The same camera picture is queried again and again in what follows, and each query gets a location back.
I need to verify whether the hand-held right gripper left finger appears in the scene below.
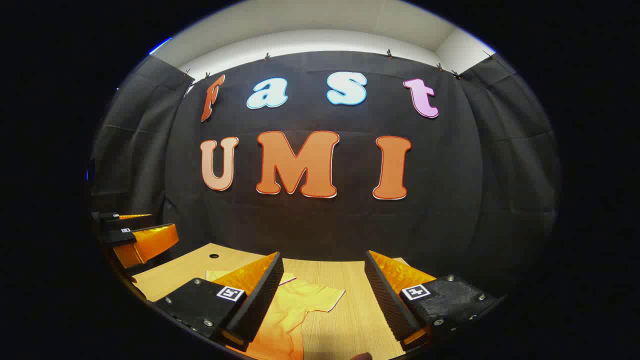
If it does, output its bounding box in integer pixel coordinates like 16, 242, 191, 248
154, 251, 285, 352

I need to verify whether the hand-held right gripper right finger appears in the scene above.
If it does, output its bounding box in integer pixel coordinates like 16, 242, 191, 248
364, 250, 503, 351

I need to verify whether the orange T-shirt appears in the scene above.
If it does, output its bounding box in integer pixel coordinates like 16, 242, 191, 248
206, 270, 346, 360

